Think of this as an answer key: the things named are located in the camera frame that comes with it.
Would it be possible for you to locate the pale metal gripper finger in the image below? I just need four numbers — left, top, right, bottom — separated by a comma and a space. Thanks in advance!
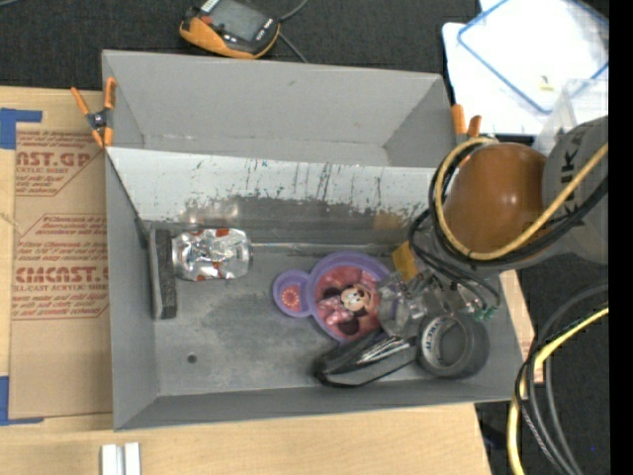
383, 271, 427, 300
384, 298, 429, 338

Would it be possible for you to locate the purple cartoon mouse plate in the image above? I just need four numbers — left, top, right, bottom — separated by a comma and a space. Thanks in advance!
272, 251, 398, 347

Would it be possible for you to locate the black oblong case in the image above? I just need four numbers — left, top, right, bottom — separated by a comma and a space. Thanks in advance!
313, 332, 419, 390

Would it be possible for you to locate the grey tape roll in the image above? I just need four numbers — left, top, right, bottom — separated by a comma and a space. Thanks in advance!
415, 314, 492, 379

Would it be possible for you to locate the grey metal bin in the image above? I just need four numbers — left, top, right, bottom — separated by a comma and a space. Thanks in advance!
101, 49, 525, 432

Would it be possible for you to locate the crushed silver can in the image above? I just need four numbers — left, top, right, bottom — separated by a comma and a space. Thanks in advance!
171, 227, 255, 282

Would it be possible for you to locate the dark grey foam block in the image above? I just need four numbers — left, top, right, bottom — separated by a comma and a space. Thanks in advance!
147, 228, 179, 322

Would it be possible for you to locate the brown cardboard board red print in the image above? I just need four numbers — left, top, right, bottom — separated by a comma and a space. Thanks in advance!
0, 85, 116, 428

